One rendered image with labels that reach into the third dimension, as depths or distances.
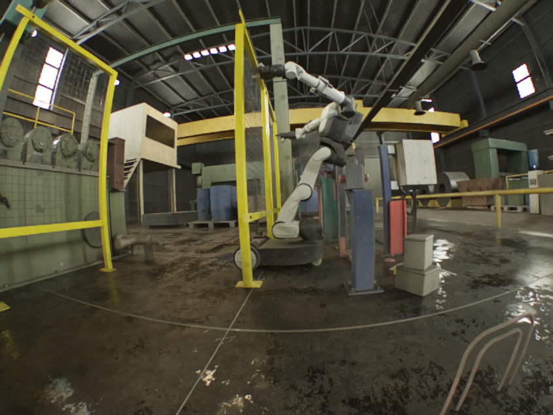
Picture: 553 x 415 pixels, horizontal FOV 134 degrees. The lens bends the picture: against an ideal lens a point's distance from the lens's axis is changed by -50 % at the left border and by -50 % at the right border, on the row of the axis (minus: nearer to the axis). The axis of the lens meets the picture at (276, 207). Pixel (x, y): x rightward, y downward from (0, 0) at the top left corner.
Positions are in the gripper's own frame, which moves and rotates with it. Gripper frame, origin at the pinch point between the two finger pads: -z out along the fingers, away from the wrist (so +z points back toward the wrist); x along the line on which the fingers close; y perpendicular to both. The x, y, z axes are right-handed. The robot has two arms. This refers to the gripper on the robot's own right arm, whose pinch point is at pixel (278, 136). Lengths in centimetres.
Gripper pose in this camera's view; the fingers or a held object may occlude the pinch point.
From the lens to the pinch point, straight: 266.2
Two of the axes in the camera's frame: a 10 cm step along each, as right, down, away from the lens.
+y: -0.6, -10.0, 0.6
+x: 1.7, 0.5, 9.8
